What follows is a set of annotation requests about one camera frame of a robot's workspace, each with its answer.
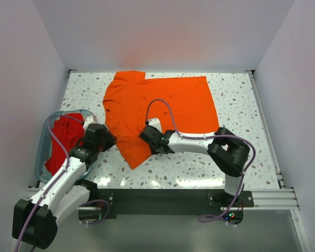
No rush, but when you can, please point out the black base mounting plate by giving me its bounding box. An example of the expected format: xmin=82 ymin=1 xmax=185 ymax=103
xmin=68 ymin=187 xmax=253 ymax=220

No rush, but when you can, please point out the red t shirt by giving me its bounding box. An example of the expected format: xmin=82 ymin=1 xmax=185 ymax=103
xmin=45 ymin=113 xmax=85 ymax=175

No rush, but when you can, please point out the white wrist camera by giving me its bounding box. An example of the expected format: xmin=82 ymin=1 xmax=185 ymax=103
xmin=83 ymin=115 xmax=98 ymax=130
xmin=148 ymin=118 xmax=163 ymax=133

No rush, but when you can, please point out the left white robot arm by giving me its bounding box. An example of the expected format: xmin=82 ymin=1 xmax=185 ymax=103
xmin=12 ymin=123 xmax=116 ymax=251

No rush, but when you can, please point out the purple cable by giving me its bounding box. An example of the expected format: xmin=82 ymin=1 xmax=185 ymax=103
xmin=14 ymin=115 xmax=111 ymax=252
xmin=144 ymin=98 xmax=258 ymax=224

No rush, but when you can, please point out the aluminium frame rail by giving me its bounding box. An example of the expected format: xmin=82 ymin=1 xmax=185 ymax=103
xmin=26 ymin=170 xmax=301 ymax=211

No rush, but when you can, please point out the clear blue plastic bin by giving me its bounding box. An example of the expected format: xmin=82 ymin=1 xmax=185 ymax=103
xmin=35 ymin=109 xmax=97 ymax=184

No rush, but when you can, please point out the orange t shirt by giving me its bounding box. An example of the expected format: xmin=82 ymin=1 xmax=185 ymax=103
xmin=103 ymin=71 xmax=219 ymax=170

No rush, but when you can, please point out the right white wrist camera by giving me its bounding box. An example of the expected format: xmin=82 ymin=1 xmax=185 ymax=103
xmin=148 ymin=118 xmax=163 ymax=133

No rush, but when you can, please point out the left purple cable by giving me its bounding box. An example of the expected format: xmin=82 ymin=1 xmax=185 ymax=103
xmin=14 ymin=115 xmax=111 ymax=252

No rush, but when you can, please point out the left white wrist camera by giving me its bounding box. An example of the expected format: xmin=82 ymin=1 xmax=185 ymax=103
xmin=83 ymin=115 xmax=98 ymax=130

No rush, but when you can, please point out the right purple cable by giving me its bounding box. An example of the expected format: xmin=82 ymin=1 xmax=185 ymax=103
xmin=144 ymin=98 xmax=258 ymax=224

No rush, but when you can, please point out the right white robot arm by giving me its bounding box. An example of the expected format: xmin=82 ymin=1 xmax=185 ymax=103
xmin=139 ymin=125 xmax=256 ymax=206

